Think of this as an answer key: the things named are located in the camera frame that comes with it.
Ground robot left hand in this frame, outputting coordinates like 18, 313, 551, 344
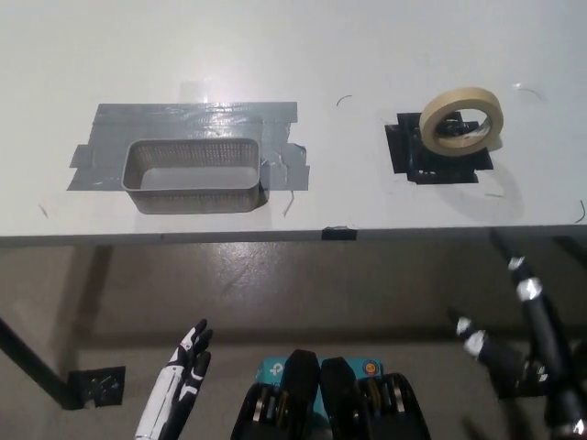
134, 319, 215, 440

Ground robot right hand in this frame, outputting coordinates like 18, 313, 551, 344
445, 227, 587, 440

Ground beige masking tape roll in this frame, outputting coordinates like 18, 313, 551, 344
418, 86, 505, 155

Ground small grey mesh container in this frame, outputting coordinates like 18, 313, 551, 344
120, 137, 263, 215

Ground black tape patch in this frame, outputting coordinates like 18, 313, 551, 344
383, 109, 495, 186

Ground teal cardboard box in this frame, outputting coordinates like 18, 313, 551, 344
254, 357, 384, 421

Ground black table leg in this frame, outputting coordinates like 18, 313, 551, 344
0, 315, 77, 412

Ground grey duct tape patch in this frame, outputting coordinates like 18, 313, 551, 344
66, 101, 312, 193

